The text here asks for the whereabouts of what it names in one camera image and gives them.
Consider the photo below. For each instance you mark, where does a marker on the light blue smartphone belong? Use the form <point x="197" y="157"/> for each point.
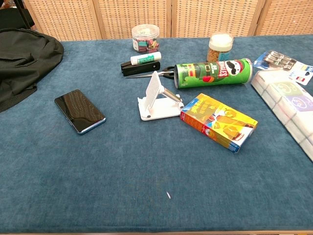
<point x="78" y="110"/>

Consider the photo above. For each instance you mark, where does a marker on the white folding phone stand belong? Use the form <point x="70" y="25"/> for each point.
<point x="159" y="110"/>

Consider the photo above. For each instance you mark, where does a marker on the black tripod stand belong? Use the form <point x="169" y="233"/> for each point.
<point x="24" y="14"/>

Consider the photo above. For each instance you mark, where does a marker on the black stapler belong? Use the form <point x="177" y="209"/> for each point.
<point x="139" y="69"/>

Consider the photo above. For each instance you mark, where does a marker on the white green glue stick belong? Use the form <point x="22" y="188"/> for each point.
<point x="146" y="58"/>

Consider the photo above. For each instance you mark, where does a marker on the yellow orange snack box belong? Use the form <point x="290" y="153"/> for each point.
<point x="220" y="122"/>

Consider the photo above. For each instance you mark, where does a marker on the blue velvet tablecloth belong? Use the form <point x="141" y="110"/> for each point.
<point x="122" y="171"/>

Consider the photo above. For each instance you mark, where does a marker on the green Pringles can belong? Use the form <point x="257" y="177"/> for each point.
<point x="210" y="73"/>

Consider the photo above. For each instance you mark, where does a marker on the small white paper scrap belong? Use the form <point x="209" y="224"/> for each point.
<point x="168" y="195"/>

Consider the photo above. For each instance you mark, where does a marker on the clear jar of binder clips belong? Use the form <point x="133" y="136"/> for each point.
<point x="145" y="39"/>

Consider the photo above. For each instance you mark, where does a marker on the white lidded snack jar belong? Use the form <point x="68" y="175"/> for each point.
<point x="220" y="49"/>

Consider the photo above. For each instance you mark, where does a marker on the woven wooden folding screen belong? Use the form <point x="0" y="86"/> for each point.
<point x="134" y="14"/>

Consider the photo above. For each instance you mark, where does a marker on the wrapped tissue pack bundle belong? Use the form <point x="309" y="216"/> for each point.
<point x="288" y="102"/>

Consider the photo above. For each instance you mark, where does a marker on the blister pack of clips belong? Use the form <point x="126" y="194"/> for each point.
<point x="278" y="60"/>

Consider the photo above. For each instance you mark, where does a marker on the black backpack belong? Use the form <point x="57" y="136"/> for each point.
<point x="24" y="61"/>

